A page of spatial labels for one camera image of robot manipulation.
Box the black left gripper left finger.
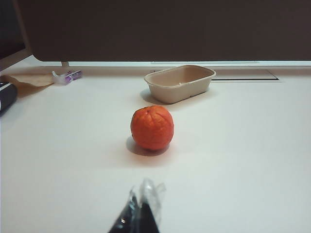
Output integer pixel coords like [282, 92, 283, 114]
[107, 185, 141, 233]

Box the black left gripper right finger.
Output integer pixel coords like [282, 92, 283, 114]
[139, 178, 167, 233]

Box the beige paper lunchbox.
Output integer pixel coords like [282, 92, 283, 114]
[144, 65, 217, 104]

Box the small purple white box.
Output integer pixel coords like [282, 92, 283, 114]
[63, 70, 83, 83]

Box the clear white plastic wrapper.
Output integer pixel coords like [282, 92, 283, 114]
[51, 70, 68, 86]

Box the brown paper sheet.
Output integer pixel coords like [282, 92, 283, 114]
[0, 74, 54, 98]

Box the black cylindrical object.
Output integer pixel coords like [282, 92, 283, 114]
[0, 82, 18, 117]

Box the grey desk divider panel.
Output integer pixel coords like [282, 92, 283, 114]
[18, 0, 311, 62]

